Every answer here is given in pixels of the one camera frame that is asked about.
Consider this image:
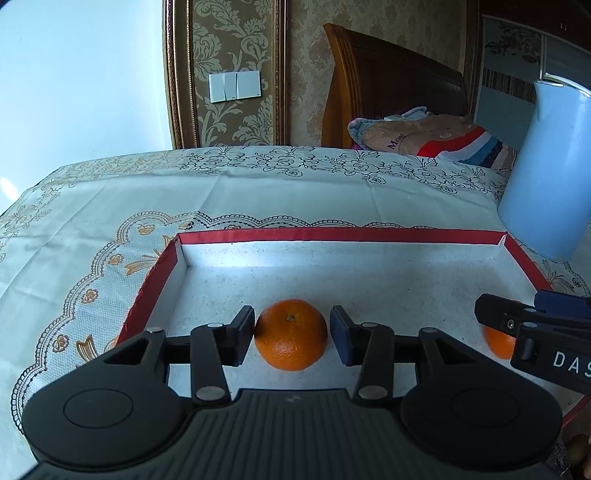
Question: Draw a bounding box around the white wall light switch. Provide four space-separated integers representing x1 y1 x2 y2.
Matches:
208 71 262 103

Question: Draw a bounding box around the wardrobe with glass doors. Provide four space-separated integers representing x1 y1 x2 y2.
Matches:
474 16 590 150

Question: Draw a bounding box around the beige printed pillow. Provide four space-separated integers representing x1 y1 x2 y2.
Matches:
348 107 477 155

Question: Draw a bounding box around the brown wooden headboard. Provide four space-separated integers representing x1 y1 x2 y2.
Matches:
322 23 469 149

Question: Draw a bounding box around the orange mandarin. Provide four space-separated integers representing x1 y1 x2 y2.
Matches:
254 299 328 371
483 326 516 360

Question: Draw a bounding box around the white floral tablecloth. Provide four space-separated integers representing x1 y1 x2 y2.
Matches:
0 146 591 480

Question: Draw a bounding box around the light blue electric kettle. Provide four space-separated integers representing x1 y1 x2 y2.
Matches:
498 74 590 262

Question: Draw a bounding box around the striped blanket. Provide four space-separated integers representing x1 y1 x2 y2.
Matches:
416 126 517 170

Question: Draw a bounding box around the red cardboard tray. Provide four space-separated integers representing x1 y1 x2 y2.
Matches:
115 227 591 430

